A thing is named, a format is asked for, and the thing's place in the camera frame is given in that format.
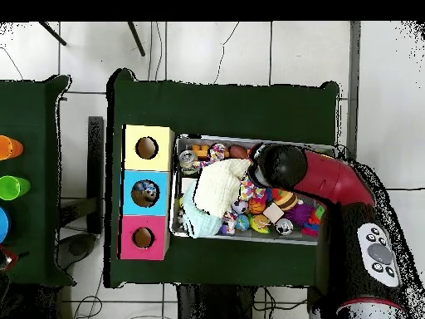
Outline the cream waffle cloth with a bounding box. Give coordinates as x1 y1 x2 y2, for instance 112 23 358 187
192 158 252 218

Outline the mint green waffle cloth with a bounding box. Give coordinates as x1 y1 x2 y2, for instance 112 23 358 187
181 185 224 239

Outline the crushed clear plastic bottle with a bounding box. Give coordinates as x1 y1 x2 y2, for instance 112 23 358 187
132 180 159 204

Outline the blue plastic cup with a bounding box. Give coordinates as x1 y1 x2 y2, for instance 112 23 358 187
0 206 11 244

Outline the shallow silver mesh bin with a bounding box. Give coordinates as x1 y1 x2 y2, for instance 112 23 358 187
168 134 336 247

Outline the wooden box with three holes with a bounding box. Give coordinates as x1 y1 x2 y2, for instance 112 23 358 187
117 124 176 261

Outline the crushed metal can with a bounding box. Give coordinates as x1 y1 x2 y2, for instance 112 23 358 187
178 150 200 175

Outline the brown toy football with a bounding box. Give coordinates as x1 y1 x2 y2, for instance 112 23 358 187
229 145 249 160

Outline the orange toy basketball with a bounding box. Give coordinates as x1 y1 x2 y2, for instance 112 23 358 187
247 198 267 214

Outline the dark green table cloth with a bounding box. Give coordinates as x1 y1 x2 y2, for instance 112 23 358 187
0 74 76 288
104 67 340 289

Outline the plain wooden cube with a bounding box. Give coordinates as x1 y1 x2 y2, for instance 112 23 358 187
262 203 286 224

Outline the tan brown toy burger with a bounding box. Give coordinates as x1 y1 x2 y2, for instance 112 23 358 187
273 189 299 212

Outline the purple spiky ball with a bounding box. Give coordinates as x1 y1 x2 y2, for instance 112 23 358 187
284 203 315 227

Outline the grey round stand foot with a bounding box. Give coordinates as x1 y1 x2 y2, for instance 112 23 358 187
56 233 97 271

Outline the black tripod leg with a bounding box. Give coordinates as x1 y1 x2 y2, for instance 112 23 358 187
38 21 67 47
127 21 146 57

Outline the green plastic cup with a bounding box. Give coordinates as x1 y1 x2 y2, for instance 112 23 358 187
0 174 32 201

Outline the orange plastic cup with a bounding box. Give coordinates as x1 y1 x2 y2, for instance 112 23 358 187
0 135 24 161

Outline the black power cable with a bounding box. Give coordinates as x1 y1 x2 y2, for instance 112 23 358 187
386 186 425 193

